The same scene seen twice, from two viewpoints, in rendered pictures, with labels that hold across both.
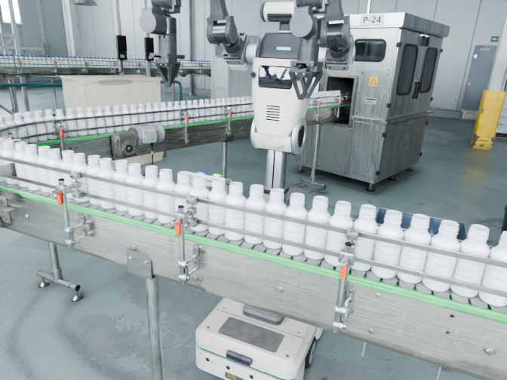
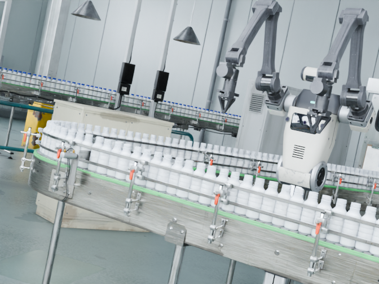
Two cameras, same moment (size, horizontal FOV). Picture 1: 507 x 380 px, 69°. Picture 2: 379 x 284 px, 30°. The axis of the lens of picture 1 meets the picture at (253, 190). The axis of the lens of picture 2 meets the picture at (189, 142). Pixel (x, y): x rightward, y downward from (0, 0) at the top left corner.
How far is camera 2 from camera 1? 1.93 m
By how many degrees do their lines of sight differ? 19
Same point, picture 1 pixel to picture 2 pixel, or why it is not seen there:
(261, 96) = (291, 136)
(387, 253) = (348, 227)
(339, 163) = not seen: outside the picture
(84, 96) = not seen: hidden behind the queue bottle
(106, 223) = (157, 200)
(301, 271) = (293, 238)
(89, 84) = (89, 115)
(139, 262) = (176, 231)
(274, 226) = (281, 208)
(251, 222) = (265, 205)
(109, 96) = not seen: hidden behind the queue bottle
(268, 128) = (292, 164)
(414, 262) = (364, 234)
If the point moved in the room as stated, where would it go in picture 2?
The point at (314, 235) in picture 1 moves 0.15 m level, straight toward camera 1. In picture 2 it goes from (306, 215) to (298, 218)
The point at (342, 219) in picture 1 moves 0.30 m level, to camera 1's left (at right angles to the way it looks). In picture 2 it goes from (324, 204) to (248, 187)
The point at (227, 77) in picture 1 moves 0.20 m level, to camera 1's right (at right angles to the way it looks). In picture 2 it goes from (260, 140) to (276, 143)
